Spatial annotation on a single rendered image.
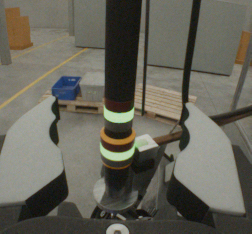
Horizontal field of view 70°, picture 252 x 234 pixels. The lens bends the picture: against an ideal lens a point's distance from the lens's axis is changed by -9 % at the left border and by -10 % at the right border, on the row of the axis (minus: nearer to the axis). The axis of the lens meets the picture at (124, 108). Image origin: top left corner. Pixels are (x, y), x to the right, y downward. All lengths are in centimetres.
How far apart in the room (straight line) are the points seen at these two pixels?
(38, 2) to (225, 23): 1174
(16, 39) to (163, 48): 554
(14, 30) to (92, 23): 308
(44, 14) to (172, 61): 1042
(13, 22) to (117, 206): 832
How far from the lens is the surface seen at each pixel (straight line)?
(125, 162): 25
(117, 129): 22
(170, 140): 29
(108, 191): 31
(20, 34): 841
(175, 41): 573
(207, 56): 593
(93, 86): 321
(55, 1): 1398
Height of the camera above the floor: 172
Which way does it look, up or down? 30 degrees down
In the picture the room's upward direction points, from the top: 3 degrees clockwise
